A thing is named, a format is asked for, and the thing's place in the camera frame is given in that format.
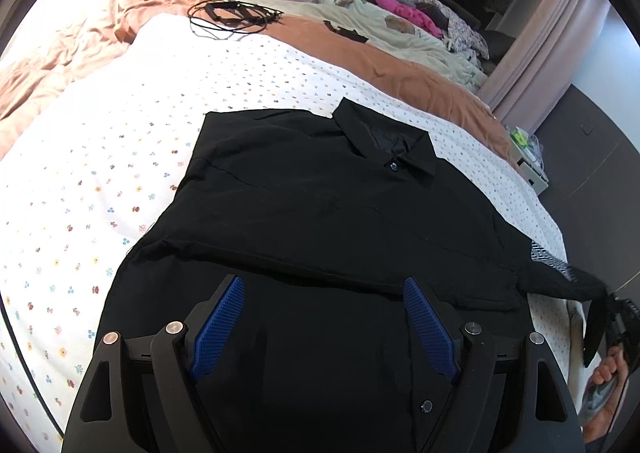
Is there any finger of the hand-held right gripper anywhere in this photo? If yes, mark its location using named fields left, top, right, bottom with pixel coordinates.
left=583, top=292, right=612, bottom=368

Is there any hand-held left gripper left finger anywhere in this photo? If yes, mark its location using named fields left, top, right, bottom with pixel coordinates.
left=61, top=274, right=246, bottom=453

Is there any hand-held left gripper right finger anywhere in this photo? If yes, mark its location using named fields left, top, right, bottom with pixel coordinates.
left=402, top=276, right=587, bottom=453

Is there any black collared shirt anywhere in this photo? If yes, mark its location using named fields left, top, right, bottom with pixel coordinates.
left=95, top=98, right=608, bottom=453

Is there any pile of clothes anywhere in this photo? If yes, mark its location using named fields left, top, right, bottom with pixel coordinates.
left=315, top=0, right=488, bottom=94

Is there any person's right hand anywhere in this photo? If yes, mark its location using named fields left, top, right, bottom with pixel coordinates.
left=581, top=347, right=637, bottom=445

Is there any white box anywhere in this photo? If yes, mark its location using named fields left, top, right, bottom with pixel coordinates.
left=505, top=125, right=548, bottom=194

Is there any white floral bedsheet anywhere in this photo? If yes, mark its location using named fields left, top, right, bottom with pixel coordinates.
left=0, top=13, right=568, bottom=444

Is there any floral patterned cloth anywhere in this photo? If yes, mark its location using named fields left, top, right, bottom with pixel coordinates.
left=410, top=0, right=488, bottom=61

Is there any magenta cloth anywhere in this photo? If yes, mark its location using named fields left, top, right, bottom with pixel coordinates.
left=375, top=0, right=446, bottom=38

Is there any salmon pink blanket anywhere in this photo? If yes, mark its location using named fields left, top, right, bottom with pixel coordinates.
left=0, top=0, right=521, bottom=168

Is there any black cable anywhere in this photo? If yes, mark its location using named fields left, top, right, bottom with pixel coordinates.
left=187, top=0, right=285, bottom=38

